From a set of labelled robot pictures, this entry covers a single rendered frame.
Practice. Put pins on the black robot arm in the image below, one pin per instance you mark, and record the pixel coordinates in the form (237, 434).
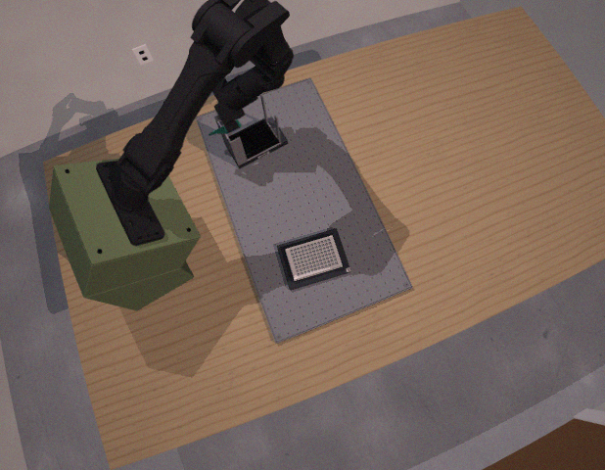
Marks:
(239, 37)

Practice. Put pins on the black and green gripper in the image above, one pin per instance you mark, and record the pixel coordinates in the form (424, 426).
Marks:
(229, 99)

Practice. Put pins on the white well plate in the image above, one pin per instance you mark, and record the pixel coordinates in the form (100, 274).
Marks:
(311, 258)

